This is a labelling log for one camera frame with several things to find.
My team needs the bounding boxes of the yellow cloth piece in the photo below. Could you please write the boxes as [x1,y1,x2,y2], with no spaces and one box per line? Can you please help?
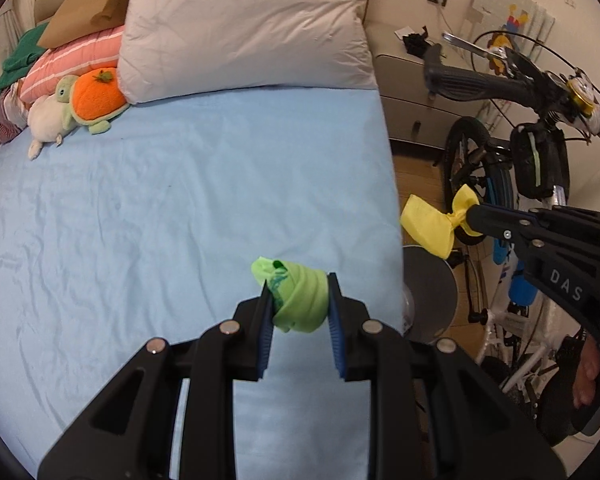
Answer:
[400,184,481,259]

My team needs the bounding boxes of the green cloth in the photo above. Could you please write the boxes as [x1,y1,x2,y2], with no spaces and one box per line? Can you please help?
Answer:
[251,257,329,334]

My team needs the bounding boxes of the grey round trash bin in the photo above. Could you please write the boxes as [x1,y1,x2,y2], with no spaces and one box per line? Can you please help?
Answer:
[402,245,458,344]

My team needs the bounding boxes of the person right hand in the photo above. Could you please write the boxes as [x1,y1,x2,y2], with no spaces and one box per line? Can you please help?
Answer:
[572,334,600,408]

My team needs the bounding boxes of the blue water bottle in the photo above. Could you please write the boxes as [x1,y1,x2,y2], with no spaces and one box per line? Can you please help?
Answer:
[508,260,538,307]

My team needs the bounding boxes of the white bicycle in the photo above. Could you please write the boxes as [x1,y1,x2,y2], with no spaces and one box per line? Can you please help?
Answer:
[424,32,600,398]

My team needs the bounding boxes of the grey bedside cabinet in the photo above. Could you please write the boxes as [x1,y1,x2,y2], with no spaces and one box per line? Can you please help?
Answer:
[365,22,482,148]

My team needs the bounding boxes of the light blue bed sheet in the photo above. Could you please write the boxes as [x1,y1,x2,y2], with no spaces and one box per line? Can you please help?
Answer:
[0,88,403,472]

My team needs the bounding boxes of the cartoon lion play mat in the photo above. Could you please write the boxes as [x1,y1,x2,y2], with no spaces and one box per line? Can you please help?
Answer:
[460,0,555,62]

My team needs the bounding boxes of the black item on cabinet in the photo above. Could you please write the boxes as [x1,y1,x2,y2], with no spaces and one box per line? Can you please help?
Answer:
[402,26,430,58]

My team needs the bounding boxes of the orange green turtle plush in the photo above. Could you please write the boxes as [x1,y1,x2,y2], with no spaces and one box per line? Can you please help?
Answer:
[55,67,130,134]

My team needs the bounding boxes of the striped folded clothes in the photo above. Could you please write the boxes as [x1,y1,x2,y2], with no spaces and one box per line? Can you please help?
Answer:
[0,80,29,145]

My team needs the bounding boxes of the pink striped pillow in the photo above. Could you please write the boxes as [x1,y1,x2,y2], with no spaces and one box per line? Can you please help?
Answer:
[19,25,124,104]

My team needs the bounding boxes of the green clothing pile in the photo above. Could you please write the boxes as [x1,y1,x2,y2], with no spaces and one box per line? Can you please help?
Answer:
[0,23,47,95]

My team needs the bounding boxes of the white pillow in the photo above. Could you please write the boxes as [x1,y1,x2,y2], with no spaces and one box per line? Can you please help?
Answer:
[118,0,377,104]

